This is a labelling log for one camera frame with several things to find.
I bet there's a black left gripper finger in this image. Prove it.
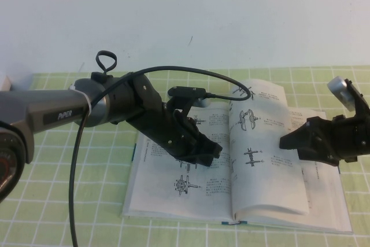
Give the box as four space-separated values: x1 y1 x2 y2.
181 148 217 168
187 117 224 158

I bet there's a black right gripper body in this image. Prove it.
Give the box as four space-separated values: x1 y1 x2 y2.
306 110 370 161

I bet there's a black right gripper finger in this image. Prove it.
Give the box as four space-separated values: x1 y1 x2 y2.
297 145 341 167
279 123 315 150

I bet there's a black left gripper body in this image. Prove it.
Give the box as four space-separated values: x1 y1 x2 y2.
129 75 192 160

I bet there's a technical book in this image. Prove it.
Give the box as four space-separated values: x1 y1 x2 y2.
120 78 354 235

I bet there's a white zip tie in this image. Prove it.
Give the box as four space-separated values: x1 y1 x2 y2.
69 84 94 115

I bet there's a green checked tablecloth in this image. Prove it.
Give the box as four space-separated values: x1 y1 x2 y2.
0 66 370 247

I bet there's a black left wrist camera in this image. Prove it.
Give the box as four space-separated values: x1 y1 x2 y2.
167 86 212 108

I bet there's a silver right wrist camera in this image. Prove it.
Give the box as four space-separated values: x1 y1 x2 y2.
326 75 365 112

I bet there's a black camera cable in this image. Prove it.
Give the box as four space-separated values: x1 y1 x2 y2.
69 66 251 247

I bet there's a black cable loop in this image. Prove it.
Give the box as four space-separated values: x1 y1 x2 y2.
96 50 117 76

